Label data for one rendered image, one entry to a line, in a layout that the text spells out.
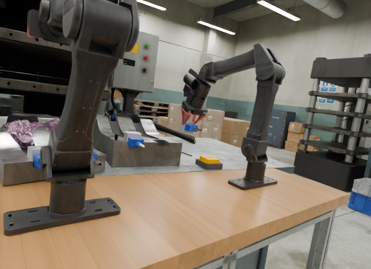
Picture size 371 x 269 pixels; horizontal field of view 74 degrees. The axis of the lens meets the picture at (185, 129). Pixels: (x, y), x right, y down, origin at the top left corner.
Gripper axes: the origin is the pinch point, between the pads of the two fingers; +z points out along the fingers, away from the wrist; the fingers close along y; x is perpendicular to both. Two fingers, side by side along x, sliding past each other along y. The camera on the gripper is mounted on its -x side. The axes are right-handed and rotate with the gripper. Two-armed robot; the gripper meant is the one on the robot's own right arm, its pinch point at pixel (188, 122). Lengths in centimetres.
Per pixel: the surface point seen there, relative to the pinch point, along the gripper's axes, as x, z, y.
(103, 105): -54, 26, 24
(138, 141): 17.6, -3.2, 29.2
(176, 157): 17.8, 4.1, 12.0
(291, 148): -255, 232, -562
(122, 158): 17.8, 4.1, 32.9
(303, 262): 45, 86, -113
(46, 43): -74, 2, 55
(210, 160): 22.3, 2.1, -0.1
